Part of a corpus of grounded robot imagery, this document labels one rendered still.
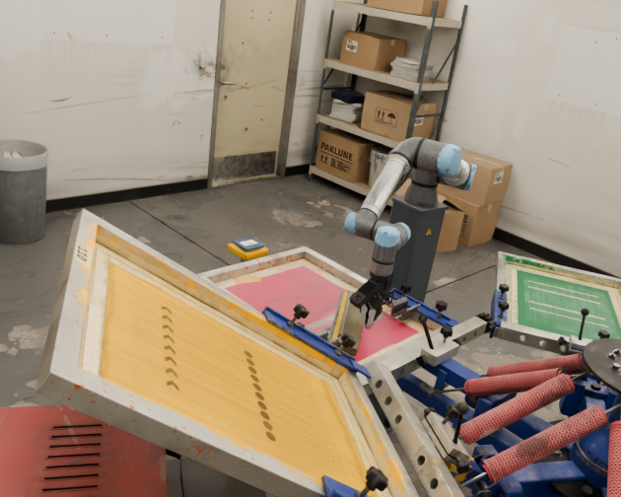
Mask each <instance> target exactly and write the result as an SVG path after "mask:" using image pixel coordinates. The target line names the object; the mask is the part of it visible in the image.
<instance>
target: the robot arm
mask: <svg viewBox="0 0 621 497"><path fill-rule="evenodd" d="M461 155H462V152H461V149H460V148H459V147H457V146H455V145H452V144H447V143H442V142H438V141H434V140H430V139H425V138H422V137H412V138H409V139H406V140H404V141H402V142H400V143H399V144H397V145H396V146H395V147H394V148H393V149H392V150H391V151H390V152H389V154H388V155H387V157H386V159H385V166H384V168H383V169H382V171H381V173H380V174H379V177H378V179H377V180H376V182H375V184H374V186H373V187H372V189H371V191H370V192H369V194H368V196H367V198H366V199H365V201H364V203H363V204H362V206H361V208H360V210H359V211H358V213H356V212H355V213H354V212H350V213H349V214H348V215H347V217H346V220H345V224H344V228H345V231H346V232H347V233H349V234H351V235H354V236H358V237H361V238H364V239H368V240H371V241H374V242H375V244H374V250H373V255H372V261H371V266H370V276H371V278H370V279H369V280H368V281H367V282H366V283H365V284H364V285H363V286H361V287H360V288H359V289H358V290H357V291H356V292H355V293H354V294H353V295H352V296H351V297H350V298H349V299H350V303H351V304H352V305H354V306H355V307H357V308H358V309H360V313H361V317H362V320H363V323H364V326H365V328H366V329H369V328H371V327H372V326H373V325H374V324H375V322H376V321H378V320H379V319H381V317H382V306H383V305H385V304H386V302H387V304H388V305H389V304H391V303H392V299H393V294H394V289H392V288H391V283H392V278H393V273H394V272H393V271H392V270H393V265H394V261H395V256H396V252H397V251H398V250H399V249H400V248H401V247H402V246H404V245H405V244H406V243H407V241H408V240H409V239H410V237H411V232H410V229H409V227H408V226H407V225H406V224H404V223H395V224H390V223H387V222H384V221H381V220H379V217H380V214H381V213H382V211H383V209H384V207H385V206H386V204H387V202H388V200H389V199H390V197H391V195H392V194H393V192H394V191H395V189H396V187H397V185H398V184H399V182H400V180H401V178H402V176H403V175H404V174H406V173H407V172H408V171H409V170H410V169H411V168H413V169H414V171H413V175H412V179H411V183H410V185H409V187H408V188H407V190H406V192H405V194H404V198H403V199H404V201H406V202H407V203H409V204H411V205H414V206H418V207H424V208H433V207H436V206H437V205H438V192H437V187H438V183H439V184H443V185H447V186H451V187H454V188H458V189H461V190H466V191H467V190H469V189H470V187H471V185H472V182H473V179H474V176H475V172H476V168H477V167H476V165H473V164H471V163H470V164H469V163H466V162H464V161H463V160H462V156H461ZM389 290H390V291H389ZM391 294H392V297H391V300H389V297H390V295H391Z"/></svg>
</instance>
